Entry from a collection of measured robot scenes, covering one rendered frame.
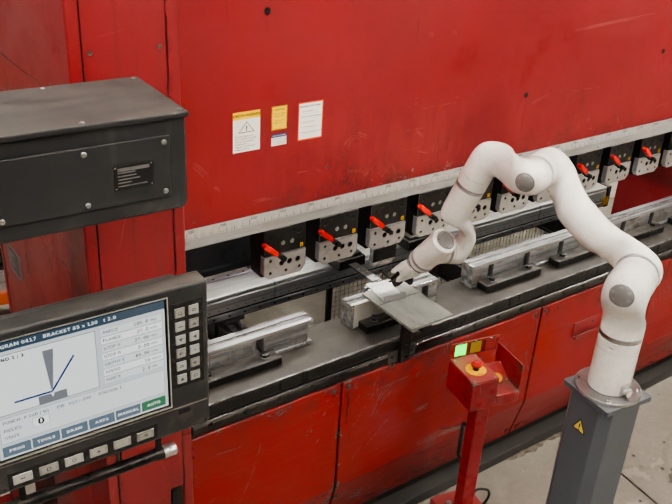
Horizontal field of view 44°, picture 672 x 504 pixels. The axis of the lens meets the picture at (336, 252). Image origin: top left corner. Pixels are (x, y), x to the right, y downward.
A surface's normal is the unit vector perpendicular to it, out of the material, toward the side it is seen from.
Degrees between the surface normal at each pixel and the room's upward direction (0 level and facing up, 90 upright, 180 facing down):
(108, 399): 90
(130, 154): 90
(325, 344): 0
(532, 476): 0
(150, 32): 90
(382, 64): 90
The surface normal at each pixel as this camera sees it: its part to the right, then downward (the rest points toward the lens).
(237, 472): 0.58, 0.40
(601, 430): -0.28, 0.43
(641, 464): 0.05, -0.89
